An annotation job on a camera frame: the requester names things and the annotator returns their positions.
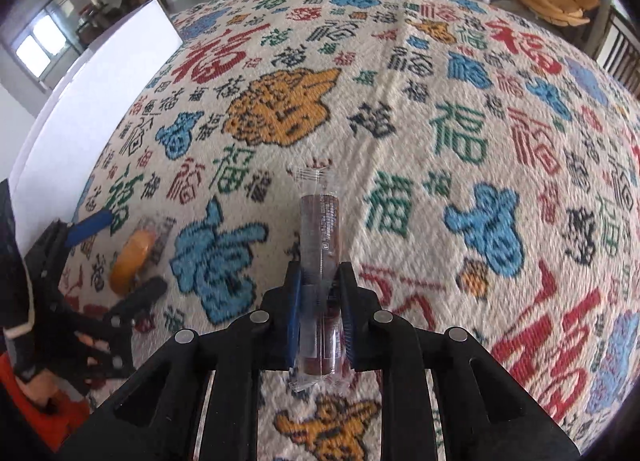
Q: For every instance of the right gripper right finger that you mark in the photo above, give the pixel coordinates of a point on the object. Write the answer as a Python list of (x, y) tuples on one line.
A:
[(443, 392)]

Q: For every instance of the white storage box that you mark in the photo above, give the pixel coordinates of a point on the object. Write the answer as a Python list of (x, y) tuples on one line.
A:
[(81, 114)]

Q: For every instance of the left hand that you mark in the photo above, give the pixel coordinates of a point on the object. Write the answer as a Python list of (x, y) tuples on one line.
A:
[(47, 385)]

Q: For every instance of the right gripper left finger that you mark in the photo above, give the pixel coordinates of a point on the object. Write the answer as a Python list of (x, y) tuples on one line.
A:
[(196, 397)]

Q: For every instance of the orange bread roll packet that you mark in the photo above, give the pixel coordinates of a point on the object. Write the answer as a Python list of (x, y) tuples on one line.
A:
[(143, 248)]

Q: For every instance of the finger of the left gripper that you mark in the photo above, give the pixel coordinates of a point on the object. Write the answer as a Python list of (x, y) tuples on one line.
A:
[(87, 228), (137, 305)]

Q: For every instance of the patterned woven tablecloth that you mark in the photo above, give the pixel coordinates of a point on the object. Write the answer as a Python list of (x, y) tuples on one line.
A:
[(488, 174)]

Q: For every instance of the dark wooden chair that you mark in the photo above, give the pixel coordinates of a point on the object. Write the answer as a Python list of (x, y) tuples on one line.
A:
[(618, 51)]

